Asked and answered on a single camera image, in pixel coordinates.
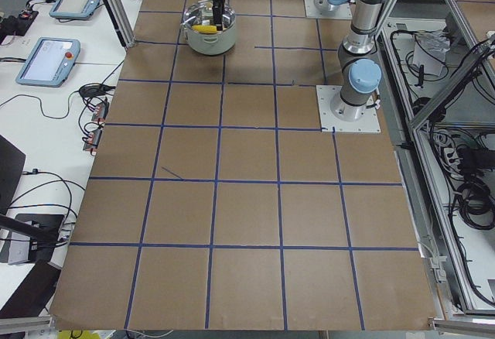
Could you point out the yellow corn cob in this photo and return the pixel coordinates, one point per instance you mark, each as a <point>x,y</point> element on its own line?
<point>205,29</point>

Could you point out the glass pot lid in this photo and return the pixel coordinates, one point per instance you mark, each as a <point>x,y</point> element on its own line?
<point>200,13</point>

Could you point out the pale green steel pot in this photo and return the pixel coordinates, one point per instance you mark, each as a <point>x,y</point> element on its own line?
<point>202,35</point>

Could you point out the upper teach pendant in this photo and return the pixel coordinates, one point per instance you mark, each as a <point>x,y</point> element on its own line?
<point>73,9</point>

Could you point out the teach pendant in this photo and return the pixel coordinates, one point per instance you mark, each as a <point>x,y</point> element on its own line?
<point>50,62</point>
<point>73,9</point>

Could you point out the small circuit boards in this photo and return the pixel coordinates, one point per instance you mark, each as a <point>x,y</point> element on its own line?
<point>92,130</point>

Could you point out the lower teach pendant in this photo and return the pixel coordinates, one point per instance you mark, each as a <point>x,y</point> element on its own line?
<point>50,62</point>

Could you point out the white cardboard box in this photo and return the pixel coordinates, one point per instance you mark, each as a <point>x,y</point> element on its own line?
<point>430,51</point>

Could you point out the aluminium frame post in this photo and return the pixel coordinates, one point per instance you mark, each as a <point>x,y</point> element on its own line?
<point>120,22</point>

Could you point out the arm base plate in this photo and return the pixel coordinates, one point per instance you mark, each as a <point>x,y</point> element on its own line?
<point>337,116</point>
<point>328,9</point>

